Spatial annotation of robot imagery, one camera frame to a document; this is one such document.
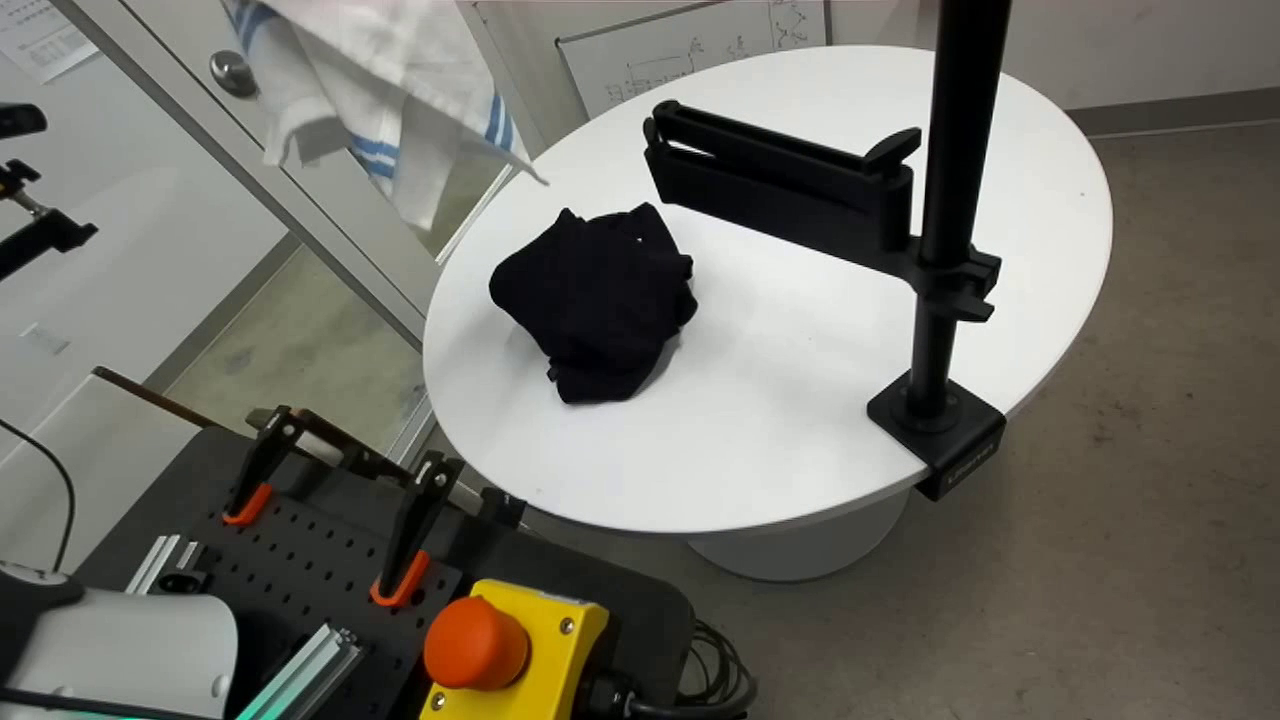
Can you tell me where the white towel with blue stripes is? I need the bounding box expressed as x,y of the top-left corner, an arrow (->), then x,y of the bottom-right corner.
219,0 -> 552,231

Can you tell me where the black clamp-on pole stand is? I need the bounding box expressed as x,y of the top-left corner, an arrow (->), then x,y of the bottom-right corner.
639,0 -> 1016,505

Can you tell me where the yellow emergency stop box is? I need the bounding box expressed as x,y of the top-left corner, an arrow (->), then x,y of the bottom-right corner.
416,577 -> 613,720

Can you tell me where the whiteboard panel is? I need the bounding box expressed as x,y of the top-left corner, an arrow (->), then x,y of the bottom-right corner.
552,0 -> 833,118

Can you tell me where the white round table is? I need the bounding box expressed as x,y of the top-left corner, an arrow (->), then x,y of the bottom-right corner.
421,42 -> 1117,585

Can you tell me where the black clamp with orange handle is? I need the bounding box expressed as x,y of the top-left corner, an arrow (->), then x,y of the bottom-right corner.
214,405 -> 305,535
367,446 -> 467,617

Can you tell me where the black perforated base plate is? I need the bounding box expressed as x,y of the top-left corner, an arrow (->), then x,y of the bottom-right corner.
70,419 -> 700,720

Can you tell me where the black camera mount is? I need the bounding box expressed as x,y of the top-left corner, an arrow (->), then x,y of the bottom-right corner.
0,99 -> 99,282

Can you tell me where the silver door handle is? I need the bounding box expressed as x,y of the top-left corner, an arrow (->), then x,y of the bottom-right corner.
207,48 -> 264,99

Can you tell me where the thin black cable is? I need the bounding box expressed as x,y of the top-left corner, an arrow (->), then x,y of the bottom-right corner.
0,415 -> 79,581

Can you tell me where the small aluminium extrusion piece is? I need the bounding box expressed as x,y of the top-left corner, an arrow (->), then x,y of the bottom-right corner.
118,530 -> 207,600

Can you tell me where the black folded cloth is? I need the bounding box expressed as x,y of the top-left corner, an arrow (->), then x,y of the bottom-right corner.
485,201 -> 700,409

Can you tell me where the white glass door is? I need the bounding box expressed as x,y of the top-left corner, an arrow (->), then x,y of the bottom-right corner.
51,0 -> 523,348

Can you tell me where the white paper sheet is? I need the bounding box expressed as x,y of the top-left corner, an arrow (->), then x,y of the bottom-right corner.
0,0 -> 102,87

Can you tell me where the aluminium extrusion profile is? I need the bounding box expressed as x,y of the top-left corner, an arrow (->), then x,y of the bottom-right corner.
241,620 -> 363,720

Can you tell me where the black cable bundle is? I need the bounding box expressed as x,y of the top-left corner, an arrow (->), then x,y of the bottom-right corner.
582,620 -> 759,720

